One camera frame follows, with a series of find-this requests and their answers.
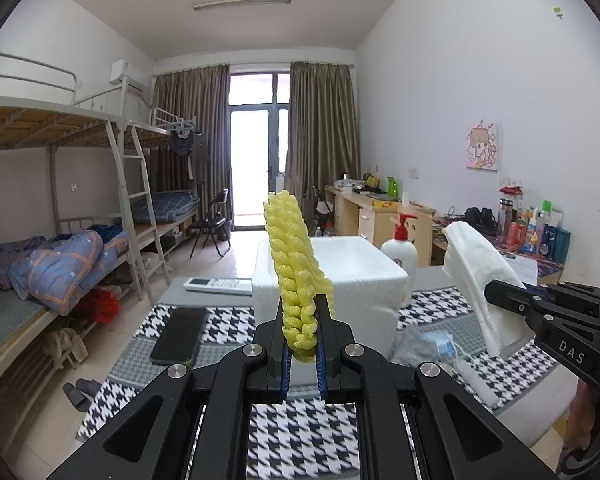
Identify white red pump lotion bottle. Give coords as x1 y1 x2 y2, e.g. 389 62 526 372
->
380 211 420 309

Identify light wooden desk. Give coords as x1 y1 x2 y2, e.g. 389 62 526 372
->
325 186 436 266

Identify black folding chair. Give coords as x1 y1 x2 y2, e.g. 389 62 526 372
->
189 189 232 260

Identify houndstooth table mat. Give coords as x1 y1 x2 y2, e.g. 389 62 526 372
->
75 285 561 480

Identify black smartphone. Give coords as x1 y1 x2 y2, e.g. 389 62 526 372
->
150 306 210 367

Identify black wheeled chair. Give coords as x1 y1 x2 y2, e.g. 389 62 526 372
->
300 187 336 236

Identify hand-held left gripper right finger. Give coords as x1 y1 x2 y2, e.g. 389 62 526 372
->
314 294 561 480

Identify person's right hand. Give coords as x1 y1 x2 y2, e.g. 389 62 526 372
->
565 377 597 461

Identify blue plaid bedding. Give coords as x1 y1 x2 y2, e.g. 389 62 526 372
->
130 191 201 223

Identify beige cloth bundle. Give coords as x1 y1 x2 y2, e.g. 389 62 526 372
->
42 327 88 368

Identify white foam box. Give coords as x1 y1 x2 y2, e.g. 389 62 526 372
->
251 236 410 356

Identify row of toiletry bottles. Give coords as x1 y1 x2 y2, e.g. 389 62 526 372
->
497 187 573 263

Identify ceiling tube light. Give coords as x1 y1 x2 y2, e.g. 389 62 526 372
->
193 0 293 12

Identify red bag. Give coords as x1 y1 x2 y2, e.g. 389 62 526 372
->
77 287 121 323

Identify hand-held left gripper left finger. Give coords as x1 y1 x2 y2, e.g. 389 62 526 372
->
45 294 293 480

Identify blue orange quilt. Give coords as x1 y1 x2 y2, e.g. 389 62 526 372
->
0 224 131 316

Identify grey bunk bed ladder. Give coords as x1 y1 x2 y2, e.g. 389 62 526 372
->
105 120 173 301

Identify cluttered desk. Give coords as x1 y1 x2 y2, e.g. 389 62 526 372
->
430 215 571 286

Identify yellow foam net sleeve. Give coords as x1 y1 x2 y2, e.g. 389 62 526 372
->
262 189 337 363

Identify white paper sheet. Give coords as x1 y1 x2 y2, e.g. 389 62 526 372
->
505 255 538 286

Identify dark hanging clothes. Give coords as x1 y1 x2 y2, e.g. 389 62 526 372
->
169 130 211 181

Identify white air conditioner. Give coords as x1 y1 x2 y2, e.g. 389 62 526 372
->
109 60 146 92

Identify black bag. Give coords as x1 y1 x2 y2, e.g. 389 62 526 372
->
464 206 498 233

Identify brown curtain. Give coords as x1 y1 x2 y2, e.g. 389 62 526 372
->
152 64 231 211
285 61 362 211

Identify white remote control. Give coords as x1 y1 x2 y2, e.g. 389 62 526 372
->
183 276 253 296

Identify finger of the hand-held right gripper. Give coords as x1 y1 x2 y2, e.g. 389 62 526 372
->
484 281 543 333
522 282 600 311

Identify glass balcony door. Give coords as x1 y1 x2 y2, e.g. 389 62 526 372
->
228 72 291 233

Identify blue face mask stack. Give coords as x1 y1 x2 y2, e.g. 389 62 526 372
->
422 330 458 361

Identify pink cartoon wall poster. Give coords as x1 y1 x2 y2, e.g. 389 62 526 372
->
464 121 503 172

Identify grey metal bunk bed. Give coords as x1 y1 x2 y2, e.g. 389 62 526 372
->
125 107 202 243
0 51 176 396

